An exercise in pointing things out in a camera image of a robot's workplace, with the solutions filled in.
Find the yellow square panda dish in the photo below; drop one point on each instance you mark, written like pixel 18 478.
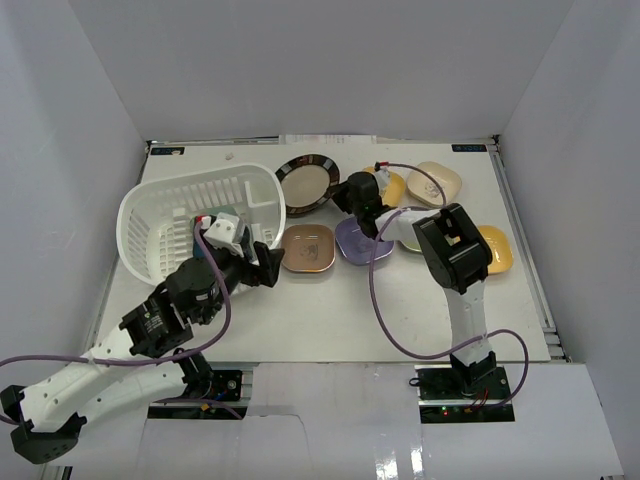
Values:
pixel 395 190

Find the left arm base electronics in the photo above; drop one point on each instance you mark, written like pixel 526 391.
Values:
pixel 224 397

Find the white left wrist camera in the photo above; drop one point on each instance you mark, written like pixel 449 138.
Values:
pixel 225 231

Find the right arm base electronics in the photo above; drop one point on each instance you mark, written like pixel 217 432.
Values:
pixel 443 398

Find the round black rimmed plate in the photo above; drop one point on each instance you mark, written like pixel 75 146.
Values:
pixel 306 182

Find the brown square panda dish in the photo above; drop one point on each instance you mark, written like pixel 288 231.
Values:
pixel 309 248

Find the cream square panda dish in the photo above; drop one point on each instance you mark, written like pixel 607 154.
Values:
pixel 433 184

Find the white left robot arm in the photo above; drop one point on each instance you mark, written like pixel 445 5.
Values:
pixel 142 360

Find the papers at table back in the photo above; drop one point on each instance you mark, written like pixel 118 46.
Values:
pixel 307 139

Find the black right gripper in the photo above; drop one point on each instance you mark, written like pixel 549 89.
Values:
pixel 338 192

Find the white plastic dish bin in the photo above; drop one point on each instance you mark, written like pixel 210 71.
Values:
pixel 154 226

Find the purple square panda dish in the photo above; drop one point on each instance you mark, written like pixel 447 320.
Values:
pixel 356 247

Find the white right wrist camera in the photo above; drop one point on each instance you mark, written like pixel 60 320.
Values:
pixel 382 176

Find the teal rectangular divided plate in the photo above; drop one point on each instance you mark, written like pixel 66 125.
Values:
pixel 228 210

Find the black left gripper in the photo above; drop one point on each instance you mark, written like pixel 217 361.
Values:
pixel 260 265

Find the green square panda dish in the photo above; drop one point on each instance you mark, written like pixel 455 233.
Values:
pixel 413 247

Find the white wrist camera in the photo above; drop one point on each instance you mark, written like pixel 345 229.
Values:
pixel 382 176
pixel 225 231

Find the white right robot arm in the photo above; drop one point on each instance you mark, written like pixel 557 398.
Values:
pixel 455 252

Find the dark blue shell plate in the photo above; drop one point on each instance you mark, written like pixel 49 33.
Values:
pixel 196 248

